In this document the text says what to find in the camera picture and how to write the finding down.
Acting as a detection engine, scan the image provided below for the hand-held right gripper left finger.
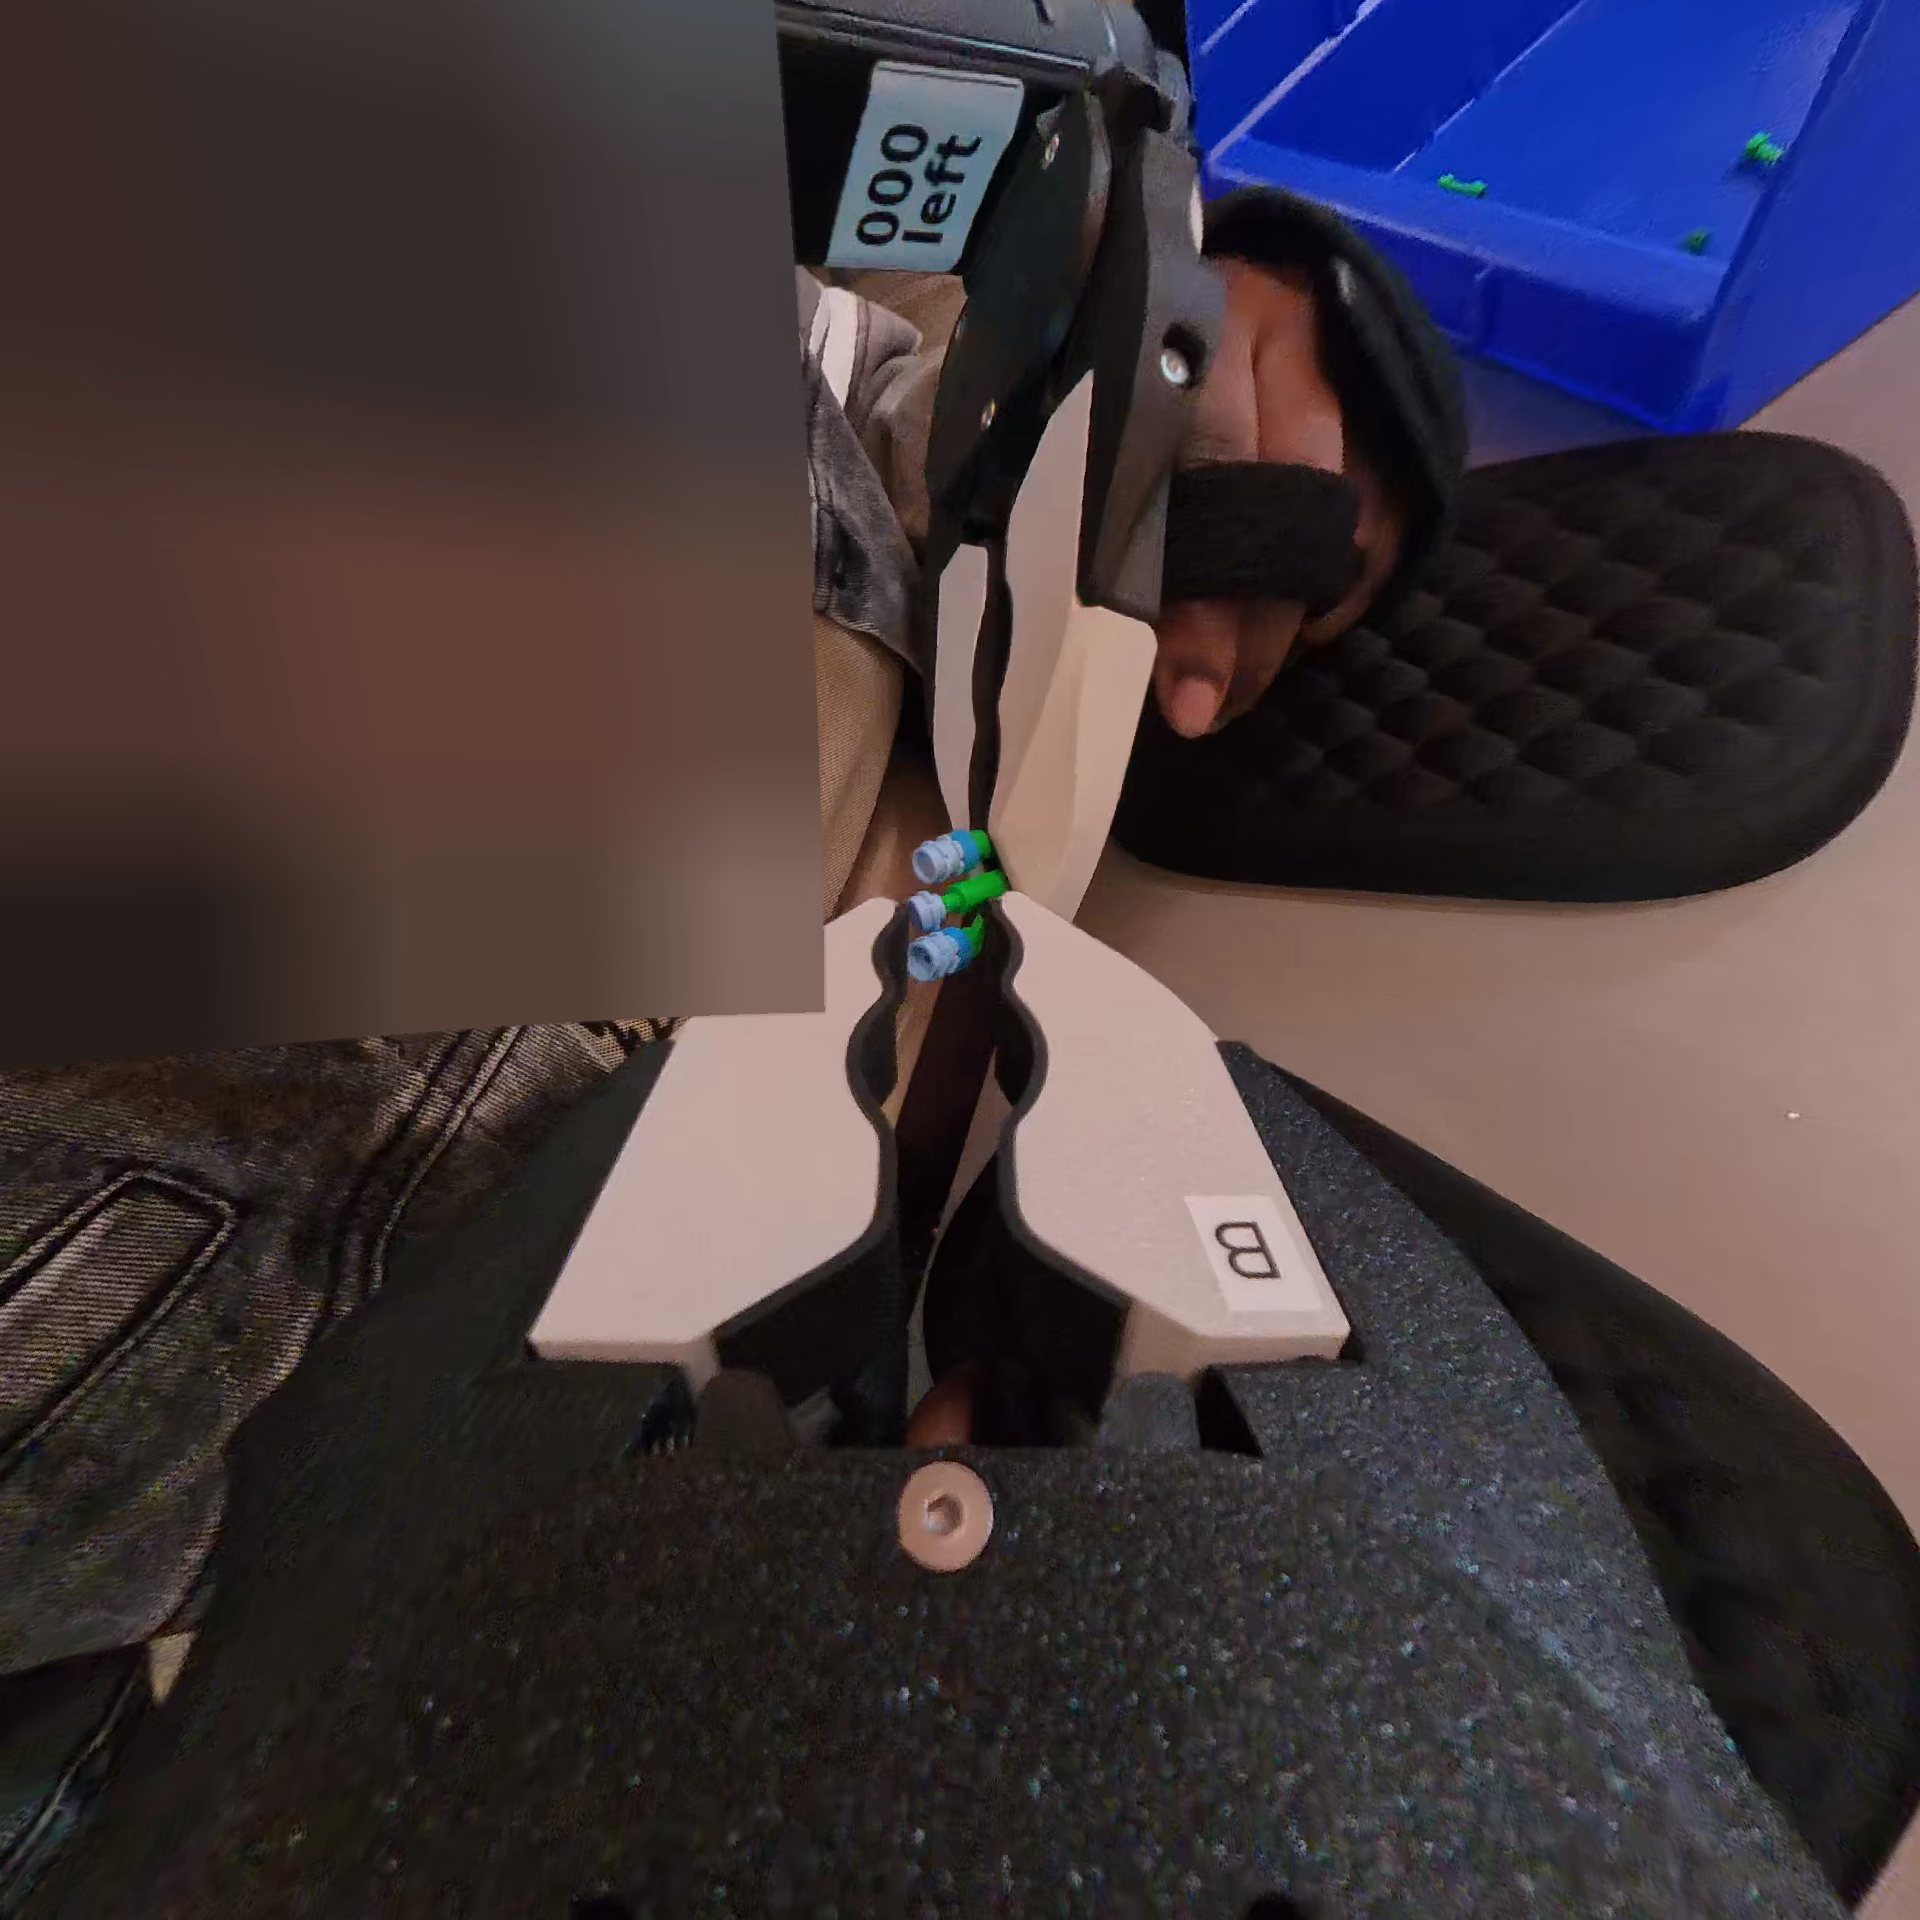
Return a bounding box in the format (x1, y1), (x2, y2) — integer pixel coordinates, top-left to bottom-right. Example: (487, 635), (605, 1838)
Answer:
(530, 897), (907, 1378)

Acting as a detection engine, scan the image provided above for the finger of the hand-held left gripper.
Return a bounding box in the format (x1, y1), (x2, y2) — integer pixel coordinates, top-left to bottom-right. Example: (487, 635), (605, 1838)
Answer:
(928, 540), (1013, 847)
(993, 369), (1160, 920)

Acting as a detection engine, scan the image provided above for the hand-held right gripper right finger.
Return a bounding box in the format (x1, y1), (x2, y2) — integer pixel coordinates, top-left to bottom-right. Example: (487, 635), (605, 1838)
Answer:
(993, 890), (1357, 1378)

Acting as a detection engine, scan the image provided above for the green lego flower stem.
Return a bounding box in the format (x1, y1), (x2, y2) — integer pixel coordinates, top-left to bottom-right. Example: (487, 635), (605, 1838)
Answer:
(903, 827), (1002, 983)

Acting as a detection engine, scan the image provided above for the blue plastic bin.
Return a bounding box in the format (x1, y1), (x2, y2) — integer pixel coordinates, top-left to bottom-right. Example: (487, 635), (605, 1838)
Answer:
(1182, 0), (1920, 432)

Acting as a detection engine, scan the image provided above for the person's left hand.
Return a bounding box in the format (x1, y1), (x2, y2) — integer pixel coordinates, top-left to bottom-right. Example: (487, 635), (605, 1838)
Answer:
(1156, 184), (1470, 740)

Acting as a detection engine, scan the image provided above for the dark denim jacket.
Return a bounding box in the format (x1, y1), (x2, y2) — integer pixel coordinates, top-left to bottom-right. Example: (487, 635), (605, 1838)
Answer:
(0, 277), (936, 1848)

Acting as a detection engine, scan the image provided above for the black quilted wrist pad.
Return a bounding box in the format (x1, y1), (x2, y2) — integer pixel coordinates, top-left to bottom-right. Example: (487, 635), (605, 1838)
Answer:
(1115, 432), (1920, 904)
(1273, 1048), (1920, 1905)

